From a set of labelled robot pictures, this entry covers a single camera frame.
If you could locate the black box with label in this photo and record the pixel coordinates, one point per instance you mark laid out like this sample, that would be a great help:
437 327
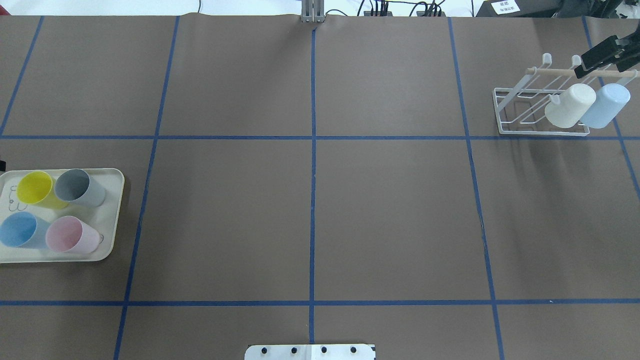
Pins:
518 8

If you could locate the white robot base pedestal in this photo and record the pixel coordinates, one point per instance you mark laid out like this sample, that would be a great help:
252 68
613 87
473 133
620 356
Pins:
357 351

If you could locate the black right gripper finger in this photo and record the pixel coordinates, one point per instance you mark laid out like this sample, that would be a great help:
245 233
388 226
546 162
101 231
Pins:
607 47
584 66

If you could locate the wooden rack dowel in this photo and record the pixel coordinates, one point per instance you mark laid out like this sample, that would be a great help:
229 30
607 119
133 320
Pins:
572 72

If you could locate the cream plastic tray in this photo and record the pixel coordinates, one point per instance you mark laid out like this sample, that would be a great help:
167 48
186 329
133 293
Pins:
103 218

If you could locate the aluminium frame post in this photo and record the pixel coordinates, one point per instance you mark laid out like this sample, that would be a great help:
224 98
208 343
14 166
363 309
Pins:
313 11

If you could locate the pink plastic cup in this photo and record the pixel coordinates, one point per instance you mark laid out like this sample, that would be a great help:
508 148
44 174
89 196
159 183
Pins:
71 235

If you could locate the light blue plastic cup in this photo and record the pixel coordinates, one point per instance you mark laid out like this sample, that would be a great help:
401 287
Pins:
610 100

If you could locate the grey plastic cup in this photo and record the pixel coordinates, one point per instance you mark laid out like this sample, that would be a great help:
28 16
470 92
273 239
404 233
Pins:
77 187

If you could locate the yellow plastic cup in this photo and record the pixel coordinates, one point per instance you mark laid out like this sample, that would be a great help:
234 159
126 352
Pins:
37 189

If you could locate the white wire cup rack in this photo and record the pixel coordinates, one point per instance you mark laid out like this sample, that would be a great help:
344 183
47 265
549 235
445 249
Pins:
519 109

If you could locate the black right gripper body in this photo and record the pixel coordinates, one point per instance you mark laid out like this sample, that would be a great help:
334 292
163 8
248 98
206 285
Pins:
598 55

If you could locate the pale cream plastic cup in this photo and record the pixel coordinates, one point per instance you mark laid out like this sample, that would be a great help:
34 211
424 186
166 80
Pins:
567 108

